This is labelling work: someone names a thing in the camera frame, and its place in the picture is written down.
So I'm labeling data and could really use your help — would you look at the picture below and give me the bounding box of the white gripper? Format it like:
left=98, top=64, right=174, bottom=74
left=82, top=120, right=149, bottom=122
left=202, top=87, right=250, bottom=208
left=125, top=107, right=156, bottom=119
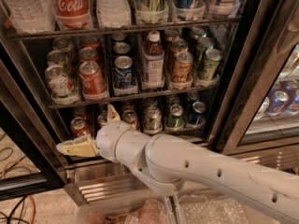
left=56, top=105, right=132, bottom=163

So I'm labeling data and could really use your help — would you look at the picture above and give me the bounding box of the red coke can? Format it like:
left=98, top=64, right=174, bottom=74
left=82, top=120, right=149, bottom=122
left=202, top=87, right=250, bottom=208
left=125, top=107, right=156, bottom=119
left=79, top=47, right=99, bottom=63
left=81, top=35, right=101, bottom=49
left=79, top=61, right=106, bottom=95

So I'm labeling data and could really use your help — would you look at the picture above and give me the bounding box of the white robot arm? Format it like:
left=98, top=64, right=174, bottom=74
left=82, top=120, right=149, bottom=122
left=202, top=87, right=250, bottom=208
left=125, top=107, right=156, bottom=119
left=57, top=117, right=299, bottom=224

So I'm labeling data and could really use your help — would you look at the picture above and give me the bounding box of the bottom shelf silver can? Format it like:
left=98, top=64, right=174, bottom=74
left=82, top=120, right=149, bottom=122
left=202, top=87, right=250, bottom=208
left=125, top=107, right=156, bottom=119
left=97, top=113, right=107, bottom=128

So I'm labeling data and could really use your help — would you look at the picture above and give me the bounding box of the bottom shelf red can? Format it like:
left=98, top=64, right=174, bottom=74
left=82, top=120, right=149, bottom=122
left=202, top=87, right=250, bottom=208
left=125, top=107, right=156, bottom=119
left=70, top=117, right=92, bottom=137

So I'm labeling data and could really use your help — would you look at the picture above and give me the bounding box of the bottom shelf orange can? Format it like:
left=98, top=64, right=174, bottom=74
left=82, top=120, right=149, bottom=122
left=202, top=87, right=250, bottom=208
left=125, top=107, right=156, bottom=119
left=122, top=110, right=139, bottom=130

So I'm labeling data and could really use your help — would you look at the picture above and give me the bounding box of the front white green can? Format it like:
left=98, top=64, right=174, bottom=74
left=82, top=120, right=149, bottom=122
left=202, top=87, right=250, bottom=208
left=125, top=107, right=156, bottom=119
left=45, top=65, right=76, bottom=98

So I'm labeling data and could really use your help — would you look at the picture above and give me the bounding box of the front blue pepsi can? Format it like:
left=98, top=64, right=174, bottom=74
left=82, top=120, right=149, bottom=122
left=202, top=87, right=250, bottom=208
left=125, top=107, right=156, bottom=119
left=114, top=56, right=135, bottom=90

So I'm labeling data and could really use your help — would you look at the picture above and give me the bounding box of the bottom shelf white green can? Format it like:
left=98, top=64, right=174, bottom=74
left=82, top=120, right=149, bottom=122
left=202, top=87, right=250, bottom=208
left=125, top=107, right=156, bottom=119
left=144, top=106, right=162, bottom=133

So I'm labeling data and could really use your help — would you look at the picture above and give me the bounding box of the steel fridge bottom grille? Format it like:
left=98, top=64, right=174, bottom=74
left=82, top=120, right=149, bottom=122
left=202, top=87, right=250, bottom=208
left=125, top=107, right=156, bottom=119
left=66, top=144, right=299, bottom=208

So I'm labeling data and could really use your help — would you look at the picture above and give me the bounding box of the fridge left open door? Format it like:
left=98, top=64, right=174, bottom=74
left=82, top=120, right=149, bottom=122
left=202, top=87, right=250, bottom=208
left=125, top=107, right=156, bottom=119
left=0, top=29, right=66, bottom=201

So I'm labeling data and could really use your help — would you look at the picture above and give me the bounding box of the rear white green can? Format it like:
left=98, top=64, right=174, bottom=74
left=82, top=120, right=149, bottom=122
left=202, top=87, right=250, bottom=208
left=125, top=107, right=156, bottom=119
left=52, top=37, right=75, bottom=61

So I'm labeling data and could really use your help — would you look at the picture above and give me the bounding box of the rear blue can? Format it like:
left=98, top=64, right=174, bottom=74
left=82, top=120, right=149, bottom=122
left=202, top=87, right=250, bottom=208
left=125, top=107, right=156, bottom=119
left=110, top=33, right=127, bottom=44

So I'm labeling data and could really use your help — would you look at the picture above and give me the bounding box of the bottom shelf blue can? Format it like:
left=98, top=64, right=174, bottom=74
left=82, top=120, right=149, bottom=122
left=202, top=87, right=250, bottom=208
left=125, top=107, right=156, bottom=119
left=187, top=102, right=206, bottom=125

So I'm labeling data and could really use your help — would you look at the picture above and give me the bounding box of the front orange gold can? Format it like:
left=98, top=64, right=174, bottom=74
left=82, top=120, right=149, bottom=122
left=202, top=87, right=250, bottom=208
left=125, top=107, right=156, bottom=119
left=170, top=51, right=193, bottom=83

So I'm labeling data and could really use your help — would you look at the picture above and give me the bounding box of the orange gold can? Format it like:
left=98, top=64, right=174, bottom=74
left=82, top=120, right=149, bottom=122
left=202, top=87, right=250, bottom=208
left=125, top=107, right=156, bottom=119
left=164, top=29, right=179, bottom=56
left=170, top=51, right=193, bottom=83
left=167, top=38, right=188, bottom=72

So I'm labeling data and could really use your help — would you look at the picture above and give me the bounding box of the rear orange gold can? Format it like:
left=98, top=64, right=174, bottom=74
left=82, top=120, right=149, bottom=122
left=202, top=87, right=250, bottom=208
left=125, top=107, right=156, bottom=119
left=164, top=29, right=179, bottom=56

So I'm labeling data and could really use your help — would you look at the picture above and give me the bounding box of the fridge right glass door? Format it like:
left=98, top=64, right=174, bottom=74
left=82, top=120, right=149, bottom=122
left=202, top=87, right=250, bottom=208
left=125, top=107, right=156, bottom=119
left=218, top=0, right=299, bottom=154

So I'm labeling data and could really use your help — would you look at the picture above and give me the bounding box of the tea bottle white cap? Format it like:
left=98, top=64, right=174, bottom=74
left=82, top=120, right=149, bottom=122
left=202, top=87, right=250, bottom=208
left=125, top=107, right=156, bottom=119
left=143, top=31, right=164, bottom=83

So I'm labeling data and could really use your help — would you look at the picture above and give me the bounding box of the left clear plastic bin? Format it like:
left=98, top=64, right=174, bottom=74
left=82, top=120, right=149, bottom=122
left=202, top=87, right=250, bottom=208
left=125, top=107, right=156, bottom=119
left=70, top=195, right=177, bottom=224

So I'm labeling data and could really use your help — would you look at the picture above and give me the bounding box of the clear plastic bin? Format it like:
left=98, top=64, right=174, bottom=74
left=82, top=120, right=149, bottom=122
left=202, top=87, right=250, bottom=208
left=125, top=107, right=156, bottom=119
left=175, top=194, right=271, bottom=224
left=70, top=195, right=177, bottom=224

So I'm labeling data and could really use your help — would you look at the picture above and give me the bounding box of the right clear plastic bin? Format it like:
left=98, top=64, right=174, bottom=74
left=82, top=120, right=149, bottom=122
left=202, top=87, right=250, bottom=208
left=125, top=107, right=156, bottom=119
left=175, top=194, right=271, bottom=224

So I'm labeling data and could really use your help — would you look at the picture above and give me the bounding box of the clear water bottle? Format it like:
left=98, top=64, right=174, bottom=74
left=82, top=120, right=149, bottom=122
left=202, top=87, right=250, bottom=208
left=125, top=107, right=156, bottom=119
left=4, top=0, right=55, bottom=34
left=96, top=0, right=131, bottom=28

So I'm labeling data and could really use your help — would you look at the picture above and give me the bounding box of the large coca cola bottle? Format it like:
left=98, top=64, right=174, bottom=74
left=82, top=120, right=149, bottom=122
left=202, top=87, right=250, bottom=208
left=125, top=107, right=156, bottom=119
left=55, top=0, right=91, bottom=30

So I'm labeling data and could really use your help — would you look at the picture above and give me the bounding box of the left clear water bottle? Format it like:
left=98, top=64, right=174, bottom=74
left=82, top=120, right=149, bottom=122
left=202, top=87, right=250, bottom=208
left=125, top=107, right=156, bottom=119
left=4, top=0, right=55, bottom=34

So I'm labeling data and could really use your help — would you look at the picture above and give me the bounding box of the orange cable on floor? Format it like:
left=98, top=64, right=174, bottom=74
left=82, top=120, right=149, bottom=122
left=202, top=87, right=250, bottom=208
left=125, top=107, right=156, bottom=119
left=0, top=160, right=36, bottom=224

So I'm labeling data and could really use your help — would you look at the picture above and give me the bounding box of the black cable on floor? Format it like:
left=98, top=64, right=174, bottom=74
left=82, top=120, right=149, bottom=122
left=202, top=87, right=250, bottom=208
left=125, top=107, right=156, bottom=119
left=0, top=133, right=30, bottom=224

